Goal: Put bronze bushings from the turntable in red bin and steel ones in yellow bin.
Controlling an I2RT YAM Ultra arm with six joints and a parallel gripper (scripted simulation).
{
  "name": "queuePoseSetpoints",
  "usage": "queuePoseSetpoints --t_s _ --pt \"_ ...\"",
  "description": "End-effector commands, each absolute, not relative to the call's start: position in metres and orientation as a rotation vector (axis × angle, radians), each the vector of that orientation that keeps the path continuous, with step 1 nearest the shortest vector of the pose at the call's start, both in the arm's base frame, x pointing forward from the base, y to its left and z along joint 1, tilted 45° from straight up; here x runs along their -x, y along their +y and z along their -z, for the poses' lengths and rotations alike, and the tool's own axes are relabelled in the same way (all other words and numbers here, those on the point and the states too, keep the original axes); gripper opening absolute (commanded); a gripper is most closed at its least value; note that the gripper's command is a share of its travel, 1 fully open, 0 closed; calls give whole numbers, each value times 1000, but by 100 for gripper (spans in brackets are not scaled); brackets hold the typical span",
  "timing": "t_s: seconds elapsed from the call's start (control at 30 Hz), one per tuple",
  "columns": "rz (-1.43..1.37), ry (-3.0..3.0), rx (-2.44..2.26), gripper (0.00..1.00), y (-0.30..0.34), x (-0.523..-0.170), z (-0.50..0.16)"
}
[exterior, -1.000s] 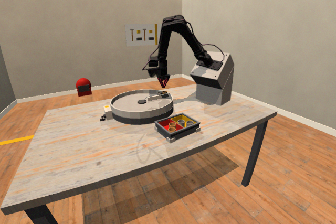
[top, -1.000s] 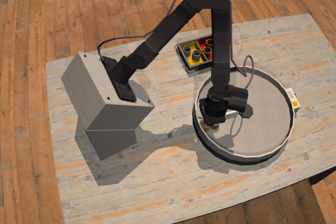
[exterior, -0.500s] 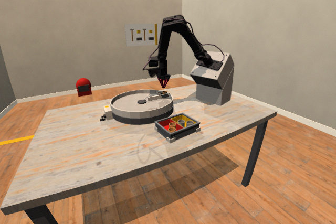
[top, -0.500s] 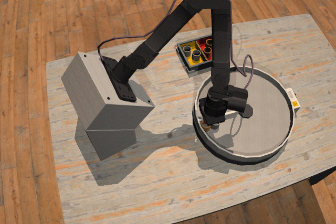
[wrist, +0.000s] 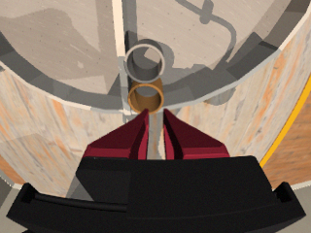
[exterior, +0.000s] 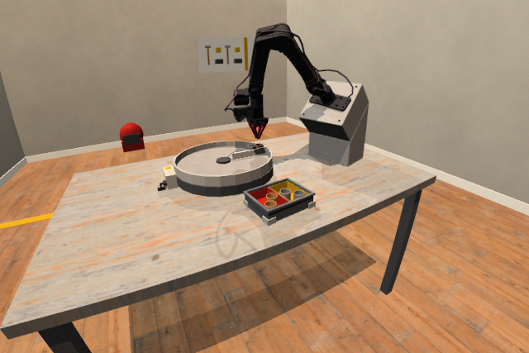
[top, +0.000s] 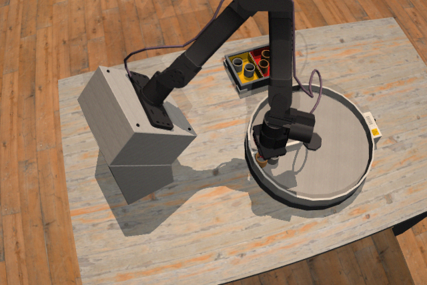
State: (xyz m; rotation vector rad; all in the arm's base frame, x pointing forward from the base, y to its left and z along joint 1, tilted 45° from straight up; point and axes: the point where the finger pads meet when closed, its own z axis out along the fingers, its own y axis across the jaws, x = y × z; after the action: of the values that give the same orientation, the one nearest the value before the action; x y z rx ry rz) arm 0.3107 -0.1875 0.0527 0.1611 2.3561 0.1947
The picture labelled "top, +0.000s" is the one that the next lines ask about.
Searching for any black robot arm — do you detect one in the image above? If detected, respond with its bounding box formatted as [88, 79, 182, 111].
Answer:
[127, 0, 316, 150]

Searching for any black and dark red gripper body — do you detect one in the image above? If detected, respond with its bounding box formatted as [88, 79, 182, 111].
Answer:
[252, 124, 287, 160]

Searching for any yellow bin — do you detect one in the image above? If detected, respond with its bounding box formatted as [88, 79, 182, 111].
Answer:
[230, 52, 263, 83]

